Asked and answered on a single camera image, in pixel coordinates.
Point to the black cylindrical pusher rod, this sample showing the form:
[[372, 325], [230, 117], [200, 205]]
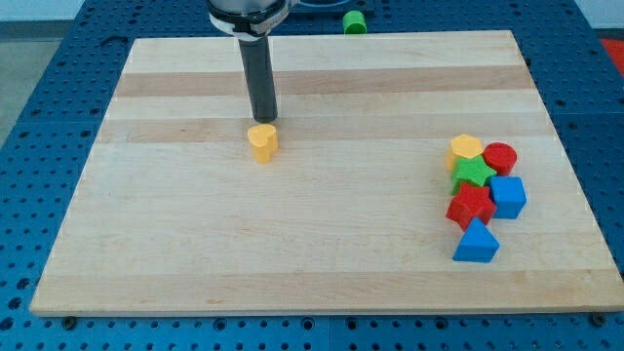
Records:
[[257, 65]]

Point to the yellow heart block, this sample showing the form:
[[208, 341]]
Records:
[[263, 139]]

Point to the green star block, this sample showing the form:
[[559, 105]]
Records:
[[474, 171]]

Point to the red star block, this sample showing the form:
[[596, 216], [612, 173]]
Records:
[[471, 202]]

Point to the green cylinder block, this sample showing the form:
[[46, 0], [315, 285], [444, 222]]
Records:
[[354, 22]]

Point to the light wooden board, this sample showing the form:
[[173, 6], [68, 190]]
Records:
[[172, 216]]

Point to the yellow hexagon block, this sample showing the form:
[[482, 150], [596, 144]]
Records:
[[462, 146]]

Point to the red cylinder block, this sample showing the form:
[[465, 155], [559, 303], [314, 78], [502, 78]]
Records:
[[501, 157]]

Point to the blue cube block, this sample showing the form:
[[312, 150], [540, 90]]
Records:
[[508, 195]]

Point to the blue triangle block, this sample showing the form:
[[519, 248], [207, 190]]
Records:
[[477, 244]]

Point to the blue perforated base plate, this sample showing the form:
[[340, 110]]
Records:
[[47, 148]]

